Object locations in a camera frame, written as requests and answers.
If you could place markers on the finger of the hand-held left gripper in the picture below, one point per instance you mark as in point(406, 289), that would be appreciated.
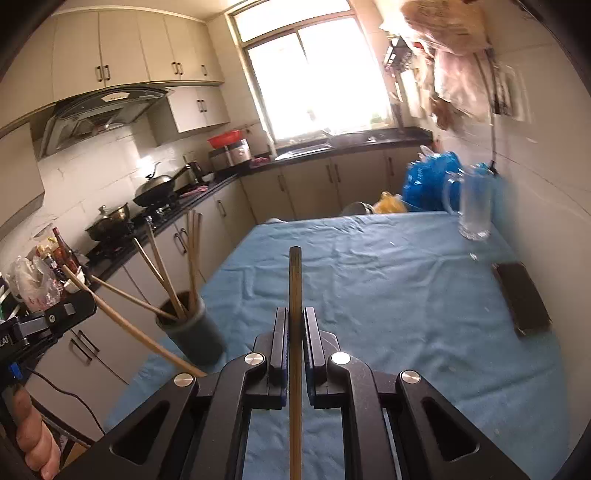
point(74, 309)

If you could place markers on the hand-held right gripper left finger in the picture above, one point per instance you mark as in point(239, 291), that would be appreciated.
point(280, 346)

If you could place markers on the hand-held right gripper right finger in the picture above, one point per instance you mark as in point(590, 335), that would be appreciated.
point(310, 346)

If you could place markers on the long wooden chopstick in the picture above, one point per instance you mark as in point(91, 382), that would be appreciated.
point(295, 286)
point(134, 328)

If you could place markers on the dark grey chopstick holder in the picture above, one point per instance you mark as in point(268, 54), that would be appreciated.
point(198, 337)

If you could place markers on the bundle of wooden chopsticks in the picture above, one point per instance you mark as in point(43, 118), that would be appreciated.
point(190, 258)

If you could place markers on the person's left hand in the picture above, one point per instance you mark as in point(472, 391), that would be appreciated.
point(34, 438)

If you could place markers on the white plastic bag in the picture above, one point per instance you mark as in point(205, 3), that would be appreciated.
point(32, 286)

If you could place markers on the brown glass bottle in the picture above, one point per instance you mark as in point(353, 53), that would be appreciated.
point(60, 249)

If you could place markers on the black gas stove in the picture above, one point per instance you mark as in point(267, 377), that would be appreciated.
point(111, 248)

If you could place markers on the blue tablecloth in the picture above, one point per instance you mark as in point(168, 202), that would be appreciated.
point(369, 300)

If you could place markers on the steel pot with lid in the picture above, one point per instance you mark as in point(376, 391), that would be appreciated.
point(111, 221)

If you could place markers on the black wok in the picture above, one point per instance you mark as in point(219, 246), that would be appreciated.
point(154, 189)

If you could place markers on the steel bowl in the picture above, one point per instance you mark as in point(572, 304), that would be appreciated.
point(358, 208)

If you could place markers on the cream lower kitchen cabinets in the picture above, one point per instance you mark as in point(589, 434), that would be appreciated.
point(314, 184)

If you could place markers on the cream kitchen cabinets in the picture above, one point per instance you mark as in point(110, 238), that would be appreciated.
point(314, 184)
point(120, 46)

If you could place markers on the yellow plastic bag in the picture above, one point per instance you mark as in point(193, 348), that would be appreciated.
point(390, 203)

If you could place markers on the pink cloth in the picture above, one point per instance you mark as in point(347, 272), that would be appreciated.
point(261, 161)
point(196, 189)

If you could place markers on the dark electric kettle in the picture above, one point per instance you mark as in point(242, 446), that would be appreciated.
point(194, 171)

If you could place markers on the silver rice cooker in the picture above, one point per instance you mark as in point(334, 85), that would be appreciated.
point(233, 154)

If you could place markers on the blue plastic bag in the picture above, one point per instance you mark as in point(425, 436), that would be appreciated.
point(425, 184)

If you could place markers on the glass range hood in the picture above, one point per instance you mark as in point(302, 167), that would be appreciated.
point(106, 106)

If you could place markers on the black kitchen countertop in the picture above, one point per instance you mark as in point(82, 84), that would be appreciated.
point(369, 139)

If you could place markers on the red plastic basin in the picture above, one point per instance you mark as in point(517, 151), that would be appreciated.
point(224, 138)

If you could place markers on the clear glass mug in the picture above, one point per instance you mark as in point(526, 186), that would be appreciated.
point(475, 207)

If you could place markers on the dark rectangular case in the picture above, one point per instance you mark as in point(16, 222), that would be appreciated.
point(521, 300)

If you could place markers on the bright kitchen window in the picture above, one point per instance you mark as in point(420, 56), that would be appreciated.
point(318, 83)

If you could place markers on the cream upper kitchen cabinets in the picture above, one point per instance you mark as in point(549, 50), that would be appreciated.
point(120, 46)

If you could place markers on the hanging plastic bags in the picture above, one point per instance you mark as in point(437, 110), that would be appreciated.
point(457, 69)

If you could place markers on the metal wall rack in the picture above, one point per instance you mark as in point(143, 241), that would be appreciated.
point(399, 55)

